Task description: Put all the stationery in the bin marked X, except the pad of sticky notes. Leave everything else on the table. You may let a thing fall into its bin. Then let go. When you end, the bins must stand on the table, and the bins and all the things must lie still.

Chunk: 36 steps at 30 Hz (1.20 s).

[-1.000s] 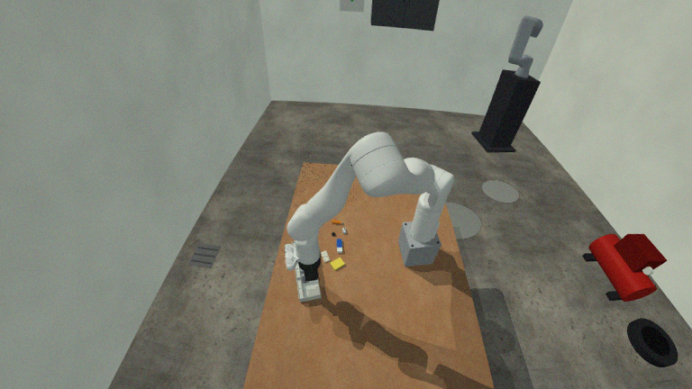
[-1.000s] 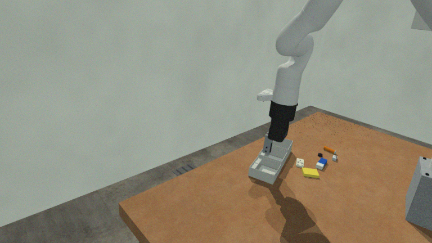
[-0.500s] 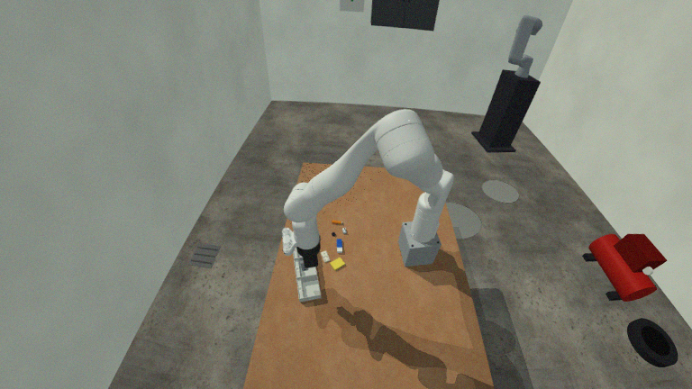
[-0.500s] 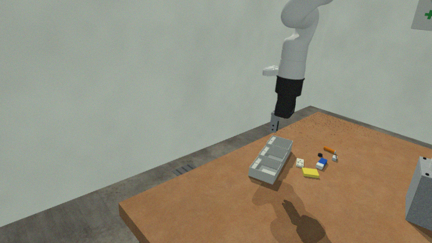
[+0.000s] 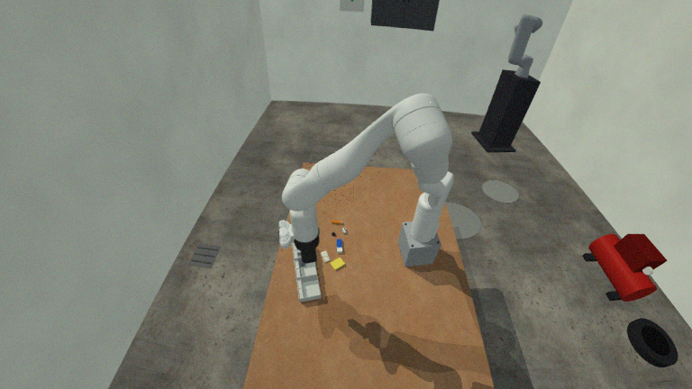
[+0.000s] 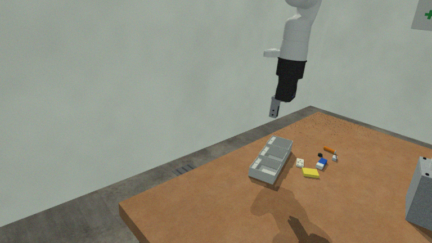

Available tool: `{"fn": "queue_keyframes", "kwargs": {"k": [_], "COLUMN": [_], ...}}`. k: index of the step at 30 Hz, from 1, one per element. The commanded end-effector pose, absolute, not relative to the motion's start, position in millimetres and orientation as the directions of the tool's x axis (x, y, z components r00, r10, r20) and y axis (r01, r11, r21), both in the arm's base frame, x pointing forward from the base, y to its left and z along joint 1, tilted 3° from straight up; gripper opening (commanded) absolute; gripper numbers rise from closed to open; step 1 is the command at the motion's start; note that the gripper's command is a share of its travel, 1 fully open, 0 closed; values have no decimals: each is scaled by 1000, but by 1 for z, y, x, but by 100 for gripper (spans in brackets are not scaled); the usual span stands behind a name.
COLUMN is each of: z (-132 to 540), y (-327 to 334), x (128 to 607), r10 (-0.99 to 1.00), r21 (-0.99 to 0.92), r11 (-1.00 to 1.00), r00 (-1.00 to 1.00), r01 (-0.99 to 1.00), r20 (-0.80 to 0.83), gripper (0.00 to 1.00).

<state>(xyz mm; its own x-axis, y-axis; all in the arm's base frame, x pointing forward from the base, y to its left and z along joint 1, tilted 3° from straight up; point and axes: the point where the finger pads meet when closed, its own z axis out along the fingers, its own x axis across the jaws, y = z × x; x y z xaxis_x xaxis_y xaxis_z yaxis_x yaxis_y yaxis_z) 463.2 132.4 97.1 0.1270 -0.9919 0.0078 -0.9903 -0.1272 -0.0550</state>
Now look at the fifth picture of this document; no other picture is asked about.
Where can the yellow sticky note pad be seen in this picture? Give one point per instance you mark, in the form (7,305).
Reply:
(337,263)

